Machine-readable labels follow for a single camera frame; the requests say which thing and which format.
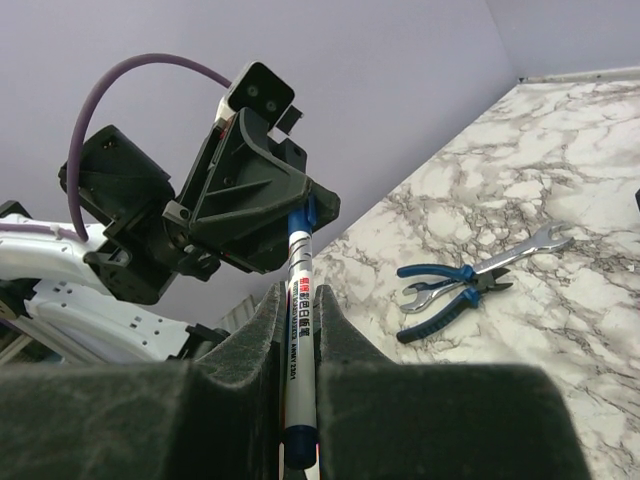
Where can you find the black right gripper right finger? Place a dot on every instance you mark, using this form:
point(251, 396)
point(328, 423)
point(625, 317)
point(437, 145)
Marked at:
point(382, 420)

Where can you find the blue white whiteboard marker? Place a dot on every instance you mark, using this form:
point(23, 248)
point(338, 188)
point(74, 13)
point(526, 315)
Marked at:
point(300, 421)

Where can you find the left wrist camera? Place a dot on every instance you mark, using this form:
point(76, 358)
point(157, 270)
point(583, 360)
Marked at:
point(260, 89)

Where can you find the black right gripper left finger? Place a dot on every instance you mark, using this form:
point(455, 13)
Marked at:
point(217, 418)

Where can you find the silver open-end wrench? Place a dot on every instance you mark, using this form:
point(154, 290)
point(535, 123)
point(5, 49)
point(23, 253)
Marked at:
point(547, 239)

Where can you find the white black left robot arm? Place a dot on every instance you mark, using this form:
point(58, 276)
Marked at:
point(89, 300)

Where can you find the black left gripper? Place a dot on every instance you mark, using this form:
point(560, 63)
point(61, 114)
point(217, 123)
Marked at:
point(244, 188)

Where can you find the aluminium table frame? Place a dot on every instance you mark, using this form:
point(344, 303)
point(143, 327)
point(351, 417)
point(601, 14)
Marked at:
point(604, 75)

